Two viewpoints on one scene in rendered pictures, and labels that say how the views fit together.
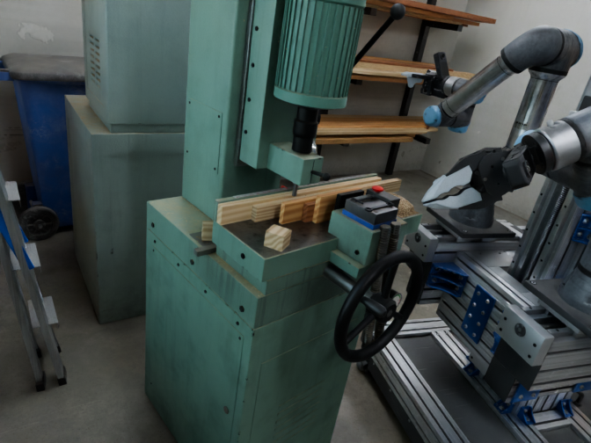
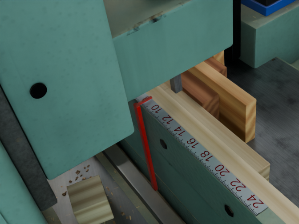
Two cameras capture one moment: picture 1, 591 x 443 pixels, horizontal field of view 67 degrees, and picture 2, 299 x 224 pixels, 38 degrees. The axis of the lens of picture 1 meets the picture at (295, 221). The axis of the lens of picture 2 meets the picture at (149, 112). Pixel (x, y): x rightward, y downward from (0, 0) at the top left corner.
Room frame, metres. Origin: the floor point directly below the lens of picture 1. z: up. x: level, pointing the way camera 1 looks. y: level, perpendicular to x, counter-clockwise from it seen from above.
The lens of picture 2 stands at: (1.01, 0.35, 1.25)
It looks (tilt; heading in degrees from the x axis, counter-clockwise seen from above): 44 degrees down; 289
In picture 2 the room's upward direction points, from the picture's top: 11 degrees counter-clockwise
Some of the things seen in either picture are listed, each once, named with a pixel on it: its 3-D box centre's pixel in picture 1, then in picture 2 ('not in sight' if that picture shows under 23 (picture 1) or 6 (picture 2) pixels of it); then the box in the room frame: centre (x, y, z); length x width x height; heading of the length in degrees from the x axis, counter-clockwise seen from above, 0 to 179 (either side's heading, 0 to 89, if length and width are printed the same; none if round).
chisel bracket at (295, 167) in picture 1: (294, 165); (150, 36); (1.11, 0.03, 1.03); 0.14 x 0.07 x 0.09; 45
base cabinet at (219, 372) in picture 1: (244, 344); not in sight; (1.18, 0.10, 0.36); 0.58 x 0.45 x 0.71; 45
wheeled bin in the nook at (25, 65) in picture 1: (66, 145); not in sight; (2.46, 1.40, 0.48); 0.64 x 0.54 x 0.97; 129
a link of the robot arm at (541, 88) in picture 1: (530, 114); not in sight; (1.57, -0.72, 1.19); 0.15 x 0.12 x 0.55; 126
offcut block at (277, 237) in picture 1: (277, 237); not in sight; (0.90, 0.03, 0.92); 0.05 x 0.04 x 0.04; 71
